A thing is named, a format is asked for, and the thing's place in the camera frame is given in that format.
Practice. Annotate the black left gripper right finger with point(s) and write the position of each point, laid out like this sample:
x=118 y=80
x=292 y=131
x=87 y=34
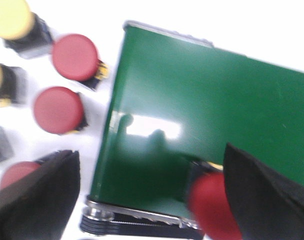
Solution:
x=265 y=204

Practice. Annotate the green conveyor belt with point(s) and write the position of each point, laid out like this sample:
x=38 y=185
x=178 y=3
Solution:
x=176 y=99

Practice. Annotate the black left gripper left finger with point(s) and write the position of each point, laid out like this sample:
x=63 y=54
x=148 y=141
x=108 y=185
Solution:
x=39 y=206

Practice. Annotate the yellow mushroom push button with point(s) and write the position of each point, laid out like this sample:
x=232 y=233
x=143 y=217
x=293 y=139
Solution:
x=6 y=150
x=23 y=31
x=13 y=86

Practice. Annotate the red mushroom push button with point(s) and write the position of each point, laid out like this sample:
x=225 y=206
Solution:
x=76 y=58
x=16 y=172
x=59 y=110
x=208 y=203

